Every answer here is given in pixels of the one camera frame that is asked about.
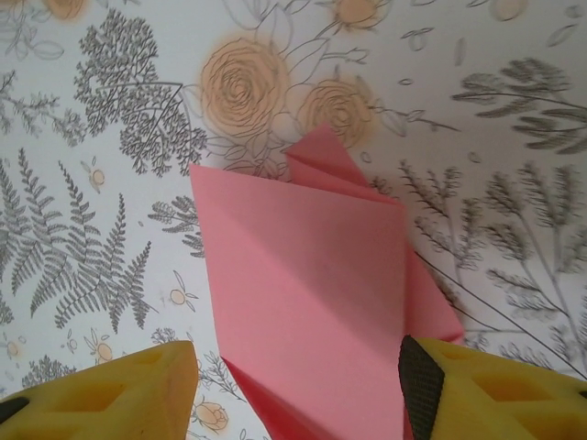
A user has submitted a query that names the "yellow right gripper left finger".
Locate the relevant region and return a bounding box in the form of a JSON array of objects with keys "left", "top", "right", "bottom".
[{"left": 0, "top": 339, "right": 199, "bottom": 440}]

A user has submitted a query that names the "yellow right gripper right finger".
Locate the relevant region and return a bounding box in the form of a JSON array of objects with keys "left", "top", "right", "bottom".
[{"left": 397, "top": 335, "right": 587, "bottom": 440}]

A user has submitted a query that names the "pink paper sheet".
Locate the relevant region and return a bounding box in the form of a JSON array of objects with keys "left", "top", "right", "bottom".
[{"left": 188, "top": 122, "right": 464, "bottom": 440}]

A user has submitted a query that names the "floral patterned table cover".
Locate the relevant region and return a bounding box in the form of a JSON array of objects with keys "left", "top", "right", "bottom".
[{"left": 0, "top": 0, "right": 587, "bottom": 440}]

